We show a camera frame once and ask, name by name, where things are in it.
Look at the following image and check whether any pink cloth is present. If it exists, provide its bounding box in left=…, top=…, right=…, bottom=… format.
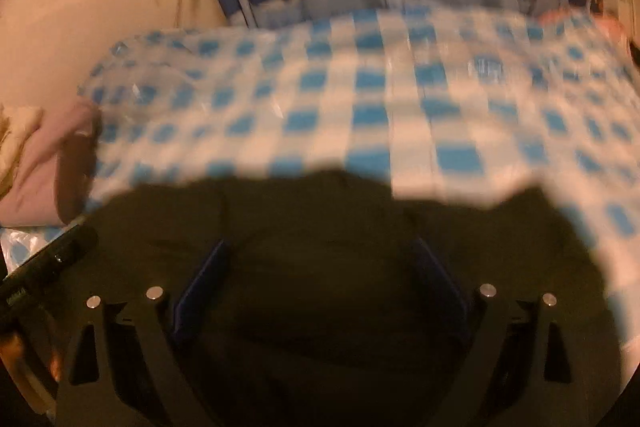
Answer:
left=0, top=102, right=101, bottom=228

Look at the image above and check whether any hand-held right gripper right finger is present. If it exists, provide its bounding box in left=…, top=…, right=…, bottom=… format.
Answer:
left=412, top=237, right=588, bottom=427

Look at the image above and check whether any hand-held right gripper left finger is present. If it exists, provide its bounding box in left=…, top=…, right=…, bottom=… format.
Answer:
left=55, top=239, right=231, bottom=427

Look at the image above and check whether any white fluffy cloth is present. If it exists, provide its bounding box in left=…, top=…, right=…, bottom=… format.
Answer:
left=0, top=104, right=46, bottom=198

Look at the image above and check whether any pink cushion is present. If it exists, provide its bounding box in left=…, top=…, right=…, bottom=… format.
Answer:
left=537, top=7, right=633, bottom=52

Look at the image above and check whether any person's left hand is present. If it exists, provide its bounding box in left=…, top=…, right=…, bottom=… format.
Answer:
left=0, top=331, right=27, bottom=380

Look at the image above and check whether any blue checkered plastic sheet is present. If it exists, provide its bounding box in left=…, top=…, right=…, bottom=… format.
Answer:
left=0, top=4, right=640, bottom=358

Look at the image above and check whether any dark green puffer jacket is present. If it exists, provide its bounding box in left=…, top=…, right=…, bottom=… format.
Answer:
left=75, top=169, right=626, bottom=427

